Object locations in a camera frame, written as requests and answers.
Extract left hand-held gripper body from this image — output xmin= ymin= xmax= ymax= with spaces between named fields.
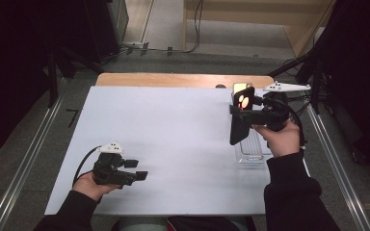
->
xmin=92 ymin=142 xmax=139 ymax=189

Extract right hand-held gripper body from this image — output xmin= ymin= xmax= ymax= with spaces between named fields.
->
xmin=246 ymin=81 xmax=312 ymax=133

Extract black phone case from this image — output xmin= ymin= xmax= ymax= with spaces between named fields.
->
xmin=229 ymin=86 xmax=256 ymax=146

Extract clear plastic rack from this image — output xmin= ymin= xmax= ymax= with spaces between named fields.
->
xmin=230 ymin=90 xmax=274 ymax=165

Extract person's left hand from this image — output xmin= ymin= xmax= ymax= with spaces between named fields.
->
xmin=72 ymin=171 xmax=119 ymax=201

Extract person's right hand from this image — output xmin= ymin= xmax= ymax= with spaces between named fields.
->
xmin=251 ymin=118 xmax=302 ymax=158

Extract white board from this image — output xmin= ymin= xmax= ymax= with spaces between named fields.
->
xmin=43 ymin=86 xmax=312 ymax=216

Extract black stand legs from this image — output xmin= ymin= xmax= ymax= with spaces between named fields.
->
xmin=268 ymin=47 xmax=335 ymax=114
xmin=46 ymin=44 xmax=105 ymax=109

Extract person's lap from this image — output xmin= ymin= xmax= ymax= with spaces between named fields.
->
xmin=112 ymin=216 xmax=258 ymax=231

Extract light wooden platform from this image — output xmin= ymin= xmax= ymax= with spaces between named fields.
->
xmin=182 ymin=0 xmax=335 ymax=58

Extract right hand-held gripper black cable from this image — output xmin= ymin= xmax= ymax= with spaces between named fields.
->
xmin=263 ymin=99 xmax=306 ymax=150

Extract hand-held gripper black cable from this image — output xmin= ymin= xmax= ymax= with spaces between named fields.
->
xmin=263 ymin=99 xmax=306 ymax=150
xmin=73 ymin=146 xmax=101 ymax=186

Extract thin black floor cables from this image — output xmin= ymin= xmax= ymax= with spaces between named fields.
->
xmin=287 ymin=94 xmax=312 ymax=127

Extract left hand-held gripper black cable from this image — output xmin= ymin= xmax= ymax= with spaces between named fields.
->
xmin=73 ymin=146 xmax=101 ymax=186

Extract metal floor rail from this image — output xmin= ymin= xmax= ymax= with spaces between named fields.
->
xmin=0 ymin=78 xmax=66 ymax=231
xmin=302 ymin=86 xmax=370 ymax=231

